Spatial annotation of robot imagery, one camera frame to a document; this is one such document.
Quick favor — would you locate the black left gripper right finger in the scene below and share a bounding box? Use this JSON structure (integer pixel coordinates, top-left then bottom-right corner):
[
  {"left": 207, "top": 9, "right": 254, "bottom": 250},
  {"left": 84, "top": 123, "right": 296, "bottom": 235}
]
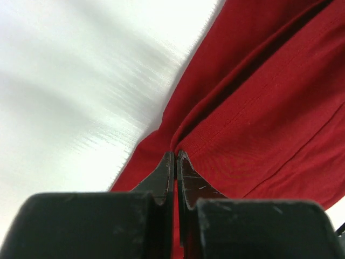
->
[{"left": 176, "top": 151, "right": 340, "bottom": 258}]

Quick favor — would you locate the dark red t-shirt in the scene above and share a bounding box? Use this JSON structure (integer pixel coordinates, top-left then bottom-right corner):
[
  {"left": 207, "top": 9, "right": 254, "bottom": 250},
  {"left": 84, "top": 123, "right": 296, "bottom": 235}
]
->
[{"left": 109, "top": 0, "right": 345, "bottom": 259}]

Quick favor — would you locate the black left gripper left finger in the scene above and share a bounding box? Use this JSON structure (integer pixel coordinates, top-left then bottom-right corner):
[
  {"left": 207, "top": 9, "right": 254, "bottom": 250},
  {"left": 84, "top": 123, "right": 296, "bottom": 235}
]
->
[{"left": 9, "top": 152, "right": 175, "bottom": 258}]

